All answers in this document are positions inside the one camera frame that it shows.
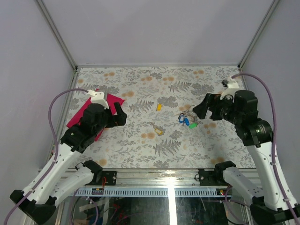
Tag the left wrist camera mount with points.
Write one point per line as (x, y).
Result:
(98, 98)

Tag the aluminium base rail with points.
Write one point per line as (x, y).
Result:
(156, 178)

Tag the small yellow key tag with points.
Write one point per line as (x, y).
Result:
(159, 107)

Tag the yellow key tag with label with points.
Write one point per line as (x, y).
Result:
(158, 131)

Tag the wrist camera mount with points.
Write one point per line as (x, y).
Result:
(98, 98)
(231, 86)

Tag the red cloth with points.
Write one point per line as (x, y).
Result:
(90, 116)

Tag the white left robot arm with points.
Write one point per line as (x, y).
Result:
(44, 194)

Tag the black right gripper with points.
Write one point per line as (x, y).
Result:
(201, 109)

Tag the floral table mat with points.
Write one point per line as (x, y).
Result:
(136, 145)

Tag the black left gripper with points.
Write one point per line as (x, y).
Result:
(119, 120)

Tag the green key tag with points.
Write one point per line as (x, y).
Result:
(191, 126)

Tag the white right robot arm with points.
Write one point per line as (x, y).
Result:
(273, 202)

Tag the blue key tag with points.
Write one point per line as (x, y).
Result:
(181, 119)
(186, 121)

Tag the large silver keyring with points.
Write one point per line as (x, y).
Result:
(192, 117)

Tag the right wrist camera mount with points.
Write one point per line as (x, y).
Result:
(231, 86)

